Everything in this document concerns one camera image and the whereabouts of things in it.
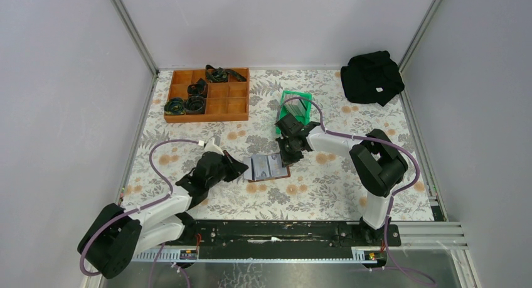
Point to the rolled belt middle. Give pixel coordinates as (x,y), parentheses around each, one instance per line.
(200,88)

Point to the green plastic bin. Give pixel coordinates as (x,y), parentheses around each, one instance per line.
(290,95)

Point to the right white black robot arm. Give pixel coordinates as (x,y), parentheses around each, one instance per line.
(379,165)

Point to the black cloth bundle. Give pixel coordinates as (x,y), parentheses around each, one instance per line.
(371,78)

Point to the rolled belt top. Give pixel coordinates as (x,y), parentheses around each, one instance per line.
(222,75)

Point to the brown leather card holder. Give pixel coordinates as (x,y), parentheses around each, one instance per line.
(264,167)

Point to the wooden compartment tray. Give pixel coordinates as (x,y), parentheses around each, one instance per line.
(224,102)

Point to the floral patterned table mat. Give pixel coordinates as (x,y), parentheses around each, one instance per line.
(321,186)

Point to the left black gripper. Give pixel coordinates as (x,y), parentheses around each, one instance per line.
(236,169)

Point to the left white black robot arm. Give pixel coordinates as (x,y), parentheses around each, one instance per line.
(117,234)

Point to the rolled belt lower left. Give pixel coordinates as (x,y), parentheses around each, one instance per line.
(175,106)

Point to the stack of credit cards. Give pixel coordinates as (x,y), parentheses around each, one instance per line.
(296,107)

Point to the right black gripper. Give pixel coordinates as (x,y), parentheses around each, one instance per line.
(287,160)

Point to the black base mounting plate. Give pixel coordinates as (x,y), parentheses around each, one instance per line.
(342,233)

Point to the rolled belt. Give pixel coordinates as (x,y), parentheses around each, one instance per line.
(195,105)
(175,106)
(200,88)
(222,75)

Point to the rolled belt lower right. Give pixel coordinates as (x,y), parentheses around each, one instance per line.
(195,105)

